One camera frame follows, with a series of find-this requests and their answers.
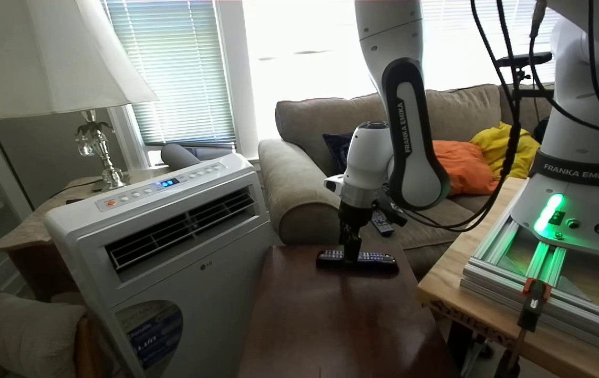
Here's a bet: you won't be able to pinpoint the beige fabric sofa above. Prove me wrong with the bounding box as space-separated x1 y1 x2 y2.
258 85 551 279

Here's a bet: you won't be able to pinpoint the beige armchair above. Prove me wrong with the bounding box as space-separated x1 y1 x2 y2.
0 291 84 378

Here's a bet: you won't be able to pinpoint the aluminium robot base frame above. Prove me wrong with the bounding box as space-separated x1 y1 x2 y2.
460 217 599 349

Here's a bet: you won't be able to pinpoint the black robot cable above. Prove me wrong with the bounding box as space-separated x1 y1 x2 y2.
381 0 599 235

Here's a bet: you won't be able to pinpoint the wooden lamp end table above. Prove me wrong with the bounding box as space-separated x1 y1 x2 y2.
0 173 175 300

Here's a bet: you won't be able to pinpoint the navy blue pillow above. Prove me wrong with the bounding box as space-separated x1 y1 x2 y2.
323 134 351 175

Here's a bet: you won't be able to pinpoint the dark wooden side table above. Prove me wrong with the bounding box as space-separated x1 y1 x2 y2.
238 245 458 378

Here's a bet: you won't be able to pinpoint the white shade table lamp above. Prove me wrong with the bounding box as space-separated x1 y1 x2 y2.
0 0 155 192

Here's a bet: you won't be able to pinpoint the yellow pillow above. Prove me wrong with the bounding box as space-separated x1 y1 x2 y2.
468 120 543 184

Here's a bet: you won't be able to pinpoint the grey exhaust hose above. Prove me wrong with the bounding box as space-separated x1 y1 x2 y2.
160 143 203 173

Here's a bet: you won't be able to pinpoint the orange pillow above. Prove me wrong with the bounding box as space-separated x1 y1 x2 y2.
433 141 498 196

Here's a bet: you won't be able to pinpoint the black camera on tripod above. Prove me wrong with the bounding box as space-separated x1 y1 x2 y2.
494 52 552 98

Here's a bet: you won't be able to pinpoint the black remote control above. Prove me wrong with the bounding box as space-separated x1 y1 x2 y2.
316 247 400 276

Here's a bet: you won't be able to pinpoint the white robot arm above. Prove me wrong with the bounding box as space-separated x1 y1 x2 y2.
339 0 599 257

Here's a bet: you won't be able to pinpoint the white window blinds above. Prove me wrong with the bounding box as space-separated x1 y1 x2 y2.
101 0 234 145

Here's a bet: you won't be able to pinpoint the light wooden robot table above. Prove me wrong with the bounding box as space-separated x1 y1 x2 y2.
419 179 599 378

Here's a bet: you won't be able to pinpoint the white portable air conditioner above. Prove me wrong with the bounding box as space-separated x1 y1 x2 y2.
43 154 272 378

